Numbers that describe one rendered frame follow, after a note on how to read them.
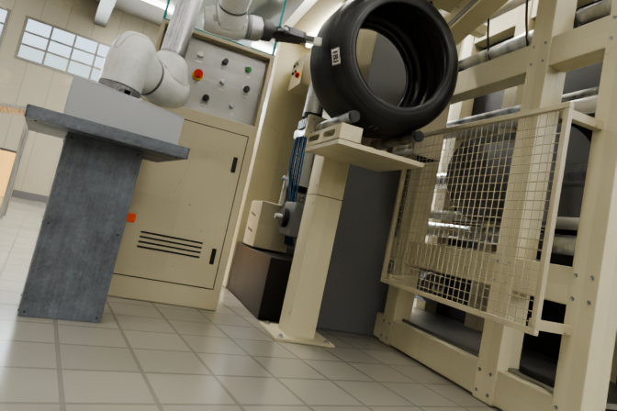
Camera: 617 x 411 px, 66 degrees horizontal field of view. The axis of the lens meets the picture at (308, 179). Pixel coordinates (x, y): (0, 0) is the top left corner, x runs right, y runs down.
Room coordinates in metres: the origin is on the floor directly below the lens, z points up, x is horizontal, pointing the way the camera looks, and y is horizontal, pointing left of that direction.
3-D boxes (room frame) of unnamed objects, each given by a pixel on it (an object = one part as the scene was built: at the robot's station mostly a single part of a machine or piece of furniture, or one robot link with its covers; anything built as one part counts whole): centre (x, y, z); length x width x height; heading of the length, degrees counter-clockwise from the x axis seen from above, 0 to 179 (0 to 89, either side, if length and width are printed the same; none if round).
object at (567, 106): (1.79, -0.58, 0.65); 0.90 x 0.02 x 0.70; 19
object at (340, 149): (1.90, -0.19, 0.80); 0.37 x 0.36 x 0.02; 109
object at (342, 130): (1.86, -0.06, 0.84); 0.36 x 0.09 x 0.06; 19
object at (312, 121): (2.07, -0.13, 0.90); 0.40 x 0.03 x 0.10; 109
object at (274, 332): (2.14, -0.09, 0.01); 0.27 x 0.27 x 0.02; 19
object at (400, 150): (2.24, -0.48, 1.05); 0.20 x 0.15 x 0.30; 19
